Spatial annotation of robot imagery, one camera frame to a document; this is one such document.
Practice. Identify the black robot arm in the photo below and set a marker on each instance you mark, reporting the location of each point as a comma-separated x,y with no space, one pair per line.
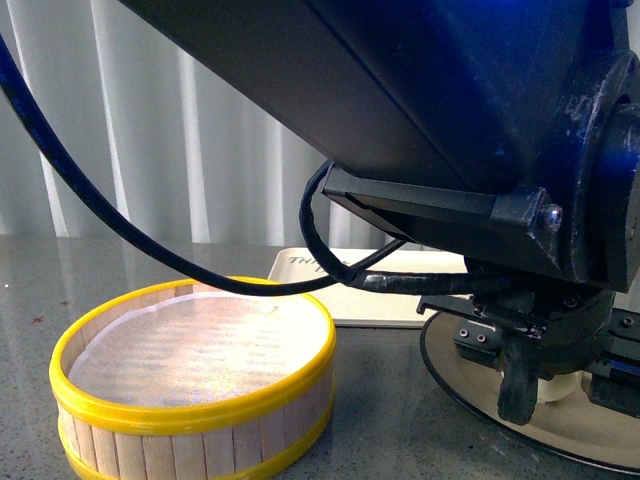
574,218

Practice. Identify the white steamer liner cloth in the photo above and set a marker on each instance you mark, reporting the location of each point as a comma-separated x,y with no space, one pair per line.
200,348

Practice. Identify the white rectangular Taiji Bear tray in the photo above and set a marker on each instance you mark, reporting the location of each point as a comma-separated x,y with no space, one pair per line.
355,308

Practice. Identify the beige plate with black rim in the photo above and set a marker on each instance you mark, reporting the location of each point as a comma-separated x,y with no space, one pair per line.
575,430

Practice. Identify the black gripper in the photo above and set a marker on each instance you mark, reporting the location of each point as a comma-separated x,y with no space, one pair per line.
549,327

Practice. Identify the white steamed bun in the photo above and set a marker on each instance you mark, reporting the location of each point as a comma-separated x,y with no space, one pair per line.
558,388

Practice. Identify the yellow rimmed wooden steamer basket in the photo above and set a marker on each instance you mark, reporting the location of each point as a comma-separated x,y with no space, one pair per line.
254,436

